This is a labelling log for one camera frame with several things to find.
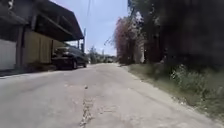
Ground pink flowering bush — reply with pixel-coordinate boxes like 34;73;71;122
112;16;138;66

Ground grey concrete road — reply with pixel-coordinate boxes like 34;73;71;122
0;62;224;128

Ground utility pole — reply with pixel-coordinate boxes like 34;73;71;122
81;27;87;54

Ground dark parked car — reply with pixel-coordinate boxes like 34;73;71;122
51;45;90;71

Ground dark dense trees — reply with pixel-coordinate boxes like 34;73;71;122
127;0;224;72

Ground grassy weedy verge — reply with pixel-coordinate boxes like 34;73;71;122
123;62;224;121

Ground building with overhanging roof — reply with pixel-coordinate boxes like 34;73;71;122
0;0;85;72

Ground overhead wires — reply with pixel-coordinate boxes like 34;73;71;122
85;0;93;31

